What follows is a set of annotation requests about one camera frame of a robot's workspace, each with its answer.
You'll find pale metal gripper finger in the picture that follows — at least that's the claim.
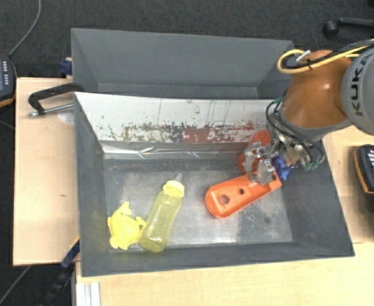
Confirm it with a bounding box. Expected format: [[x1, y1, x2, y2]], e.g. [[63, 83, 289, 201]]
[[242, 141, 266, 175], [250, 157, 276, 186]]

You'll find small blue plastic toy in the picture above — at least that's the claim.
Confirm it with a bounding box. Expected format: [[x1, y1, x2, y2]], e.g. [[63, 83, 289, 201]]
[[271, 156, 298, 181]]

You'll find orange flat plastic scoop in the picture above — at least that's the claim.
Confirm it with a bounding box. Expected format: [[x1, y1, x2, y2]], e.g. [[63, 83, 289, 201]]
[[205, 171, 283, 220]]

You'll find yellow clear baby bottle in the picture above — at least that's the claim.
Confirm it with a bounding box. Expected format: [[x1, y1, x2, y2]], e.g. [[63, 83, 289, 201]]
[[138, 173, 185, 253]]

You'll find grey metal bin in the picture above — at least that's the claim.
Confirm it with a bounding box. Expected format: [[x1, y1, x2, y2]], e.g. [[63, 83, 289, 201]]
[[70, 27, 355, 277]]

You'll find yellow toy animal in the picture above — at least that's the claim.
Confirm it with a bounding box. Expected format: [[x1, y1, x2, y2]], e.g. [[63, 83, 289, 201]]
[[107, 201, 147, 251]]

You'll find pale wood board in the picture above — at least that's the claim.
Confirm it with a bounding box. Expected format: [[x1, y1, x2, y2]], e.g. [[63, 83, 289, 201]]
[[13, 76, 81, 266]]

